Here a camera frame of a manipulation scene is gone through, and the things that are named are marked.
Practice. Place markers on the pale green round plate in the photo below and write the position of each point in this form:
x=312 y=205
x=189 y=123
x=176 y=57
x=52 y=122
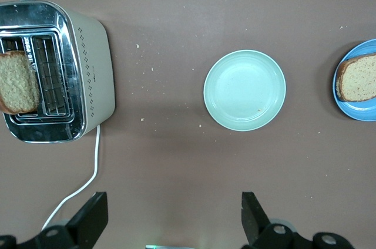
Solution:
x=243 y=90

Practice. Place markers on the beige and chrome toaster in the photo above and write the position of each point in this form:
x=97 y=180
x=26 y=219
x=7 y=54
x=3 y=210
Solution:
x=88 y=70

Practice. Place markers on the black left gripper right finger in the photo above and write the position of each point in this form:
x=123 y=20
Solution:
x=255 y=225

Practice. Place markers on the blue round plate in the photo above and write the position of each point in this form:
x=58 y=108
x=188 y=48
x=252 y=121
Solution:
x=358 y=112

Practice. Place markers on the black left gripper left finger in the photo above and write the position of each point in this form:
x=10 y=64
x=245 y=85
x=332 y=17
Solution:
x=91 y=222

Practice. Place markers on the brown toasted bread slice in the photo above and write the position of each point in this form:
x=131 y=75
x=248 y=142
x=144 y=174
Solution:
x=358 y=81
x=17 y=84

